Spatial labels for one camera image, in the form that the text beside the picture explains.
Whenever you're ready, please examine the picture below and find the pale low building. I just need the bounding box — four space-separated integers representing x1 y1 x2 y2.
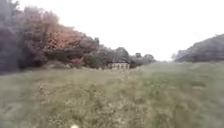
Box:
108 61 131 70

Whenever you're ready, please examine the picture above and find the green grass field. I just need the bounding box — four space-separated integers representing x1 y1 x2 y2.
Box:
0 60 224 128

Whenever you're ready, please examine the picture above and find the wood of trees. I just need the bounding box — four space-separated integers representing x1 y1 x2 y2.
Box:
0 0 157 75

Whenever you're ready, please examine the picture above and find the wooded hill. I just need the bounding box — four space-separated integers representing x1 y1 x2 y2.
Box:
171 33 224 64

